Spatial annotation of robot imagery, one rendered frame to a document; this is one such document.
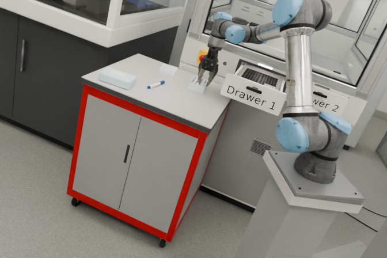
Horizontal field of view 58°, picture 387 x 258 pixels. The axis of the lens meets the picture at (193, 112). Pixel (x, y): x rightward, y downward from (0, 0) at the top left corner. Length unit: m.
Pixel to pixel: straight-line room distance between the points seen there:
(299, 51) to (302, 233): 0.67
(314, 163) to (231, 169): 0.96
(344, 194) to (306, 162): 0.16
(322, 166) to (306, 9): 0.54
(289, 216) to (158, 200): 0.65
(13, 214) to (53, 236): 0.24
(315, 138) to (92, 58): 1.35
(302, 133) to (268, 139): 0.93
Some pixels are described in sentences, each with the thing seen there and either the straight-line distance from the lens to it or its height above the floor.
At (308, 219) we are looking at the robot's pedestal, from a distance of 1.40.
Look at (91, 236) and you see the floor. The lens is 1.91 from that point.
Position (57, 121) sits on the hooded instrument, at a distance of 2.37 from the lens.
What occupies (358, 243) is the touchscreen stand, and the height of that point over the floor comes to 0.03.
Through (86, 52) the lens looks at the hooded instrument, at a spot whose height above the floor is 0.71.
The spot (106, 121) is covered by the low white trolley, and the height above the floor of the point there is 0.59.
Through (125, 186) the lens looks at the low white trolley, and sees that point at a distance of 1.76.
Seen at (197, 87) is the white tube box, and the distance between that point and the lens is 1.76.
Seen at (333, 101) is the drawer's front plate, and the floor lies 0.89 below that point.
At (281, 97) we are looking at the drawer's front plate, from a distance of 1.63.
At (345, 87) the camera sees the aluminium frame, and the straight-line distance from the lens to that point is 1.97.
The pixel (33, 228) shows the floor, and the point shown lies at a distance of 1.94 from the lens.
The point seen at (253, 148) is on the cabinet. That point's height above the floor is 0.45.
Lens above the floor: 1.38
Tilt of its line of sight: 24 degrees down
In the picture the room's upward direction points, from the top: 17 degrees clockwise
